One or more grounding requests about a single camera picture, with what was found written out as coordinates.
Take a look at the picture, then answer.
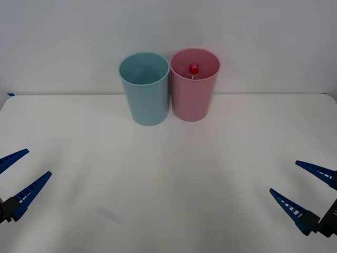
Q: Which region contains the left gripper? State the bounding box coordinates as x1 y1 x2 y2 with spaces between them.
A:
0 148 53 225

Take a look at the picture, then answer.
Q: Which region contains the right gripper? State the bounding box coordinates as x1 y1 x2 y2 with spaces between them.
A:
269 160 337 238

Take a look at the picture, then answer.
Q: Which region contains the small clear bottle red cap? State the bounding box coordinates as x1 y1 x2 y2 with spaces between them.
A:
185 62 202 81

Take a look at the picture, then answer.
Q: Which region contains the pink plastic bin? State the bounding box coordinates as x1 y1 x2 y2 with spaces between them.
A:
170 47 221 122

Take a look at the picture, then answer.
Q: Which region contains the pale blue plastic bin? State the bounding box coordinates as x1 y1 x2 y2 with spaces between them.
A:
118 52 170 127

